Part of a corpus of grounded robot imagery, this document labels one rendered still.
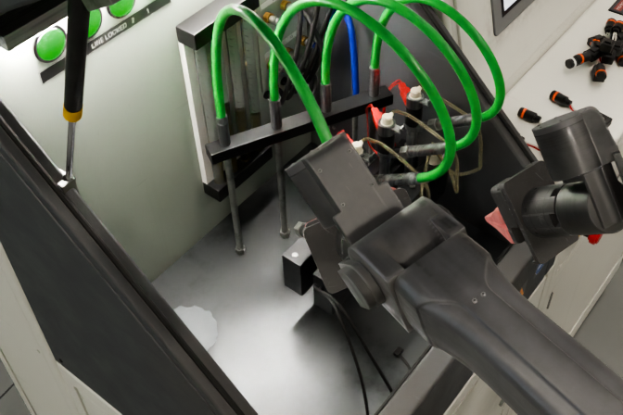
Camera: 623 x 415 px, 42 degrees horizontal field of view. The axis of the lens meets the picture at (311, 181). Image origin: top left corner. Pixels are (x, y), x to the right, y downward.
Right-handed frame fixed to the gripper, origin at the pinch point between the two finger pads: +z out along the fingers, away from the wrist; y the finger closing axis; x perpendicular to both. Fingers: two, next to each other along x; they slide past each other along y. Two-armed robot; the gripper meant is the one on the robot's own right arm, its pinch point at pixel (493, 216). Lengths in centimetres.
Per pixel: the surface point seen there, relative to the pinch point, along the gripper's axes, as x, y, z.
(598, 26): -74, 9, 46
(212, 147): 14.4, 22.4, 41.6
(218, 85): 12.6, 30.3, 31.6
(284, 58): 15.3, 28.1, 1.4
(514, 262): -16.9, -15.3, 25.5
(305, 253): 9.9, 1.0, 37.2
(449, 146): -4.3, 8.8, 8.8
